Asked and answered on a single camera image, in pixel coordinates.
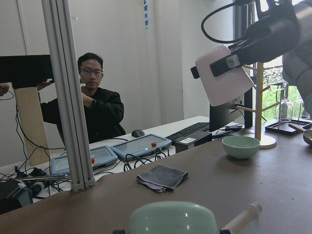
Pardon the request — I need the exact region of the green ceramic bowl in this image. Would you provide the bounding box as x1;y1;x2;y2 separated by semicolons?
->
222;136;260;159

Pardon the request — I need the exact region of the aluminium frame post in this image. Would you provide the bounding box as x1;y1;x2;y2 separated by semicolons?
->
41;0;95;192

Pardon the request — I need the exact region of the reacher grabber tool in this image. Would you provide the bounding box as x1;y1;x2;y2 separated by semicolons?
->
16;174;70;182

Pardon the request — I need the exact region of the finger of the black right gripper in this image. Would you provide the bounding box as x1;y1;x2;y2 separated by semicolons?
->
191;66;200;78

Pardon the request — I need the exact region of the black computer mouse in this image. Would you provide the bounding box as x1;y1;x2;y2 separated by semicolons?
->
131;129;145;137

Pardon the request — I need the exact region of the black small box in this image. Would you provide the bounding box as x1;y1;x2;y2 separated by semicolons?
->
172;131;212;153

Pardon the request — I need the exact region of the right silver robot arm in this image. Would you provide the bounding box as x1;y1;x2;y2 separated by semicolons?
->
191;0;312;113

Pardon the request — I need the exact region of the black plastic device housing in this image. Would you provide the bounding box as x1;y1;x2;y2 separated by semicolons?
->
0;179;33;215

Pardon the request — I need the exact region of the grey folded cloth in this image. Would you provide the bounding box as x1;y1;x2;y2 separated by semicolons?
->
136;164;188;193

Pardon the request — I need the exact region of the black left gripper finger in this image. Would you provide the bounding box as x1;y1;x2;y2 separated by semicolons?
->
113;230;125;234

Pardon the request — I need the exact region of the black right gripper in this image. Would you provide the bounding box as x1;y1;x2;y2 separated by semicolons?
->
210;0;300;77

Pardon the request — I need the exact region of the person in black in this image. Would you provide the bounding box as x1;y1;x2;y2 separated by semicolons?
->
36;52;127;144

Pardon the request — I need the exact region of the wooden mug tree stand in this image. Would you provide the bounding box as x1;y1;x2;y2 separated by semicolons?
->
236;62;280;149

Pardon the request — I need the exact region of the black monitor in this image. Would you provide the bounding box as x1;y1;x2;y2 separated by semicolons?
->
209;89;253;132

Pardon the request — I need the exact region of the blue teach pendant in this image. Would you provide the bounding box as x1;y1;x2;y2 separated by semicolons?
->
110;134;172;162
50;146;117;175

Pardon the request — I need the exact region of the black tray with glasses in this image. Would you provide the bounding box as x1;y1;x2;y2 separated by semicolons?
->
264;118;312;136

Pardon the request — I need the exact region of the black keyboard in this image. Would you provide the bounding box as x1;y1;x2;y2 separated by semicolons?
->
165;122;210;141

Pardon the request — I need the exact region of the wooden monitor stand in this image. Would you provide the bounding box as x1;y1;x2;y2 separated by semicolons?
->
14;87;49;165

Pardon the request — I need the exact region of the green plastic cup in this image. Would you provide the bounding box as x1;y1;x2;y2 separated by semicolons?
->
129;201;218;234

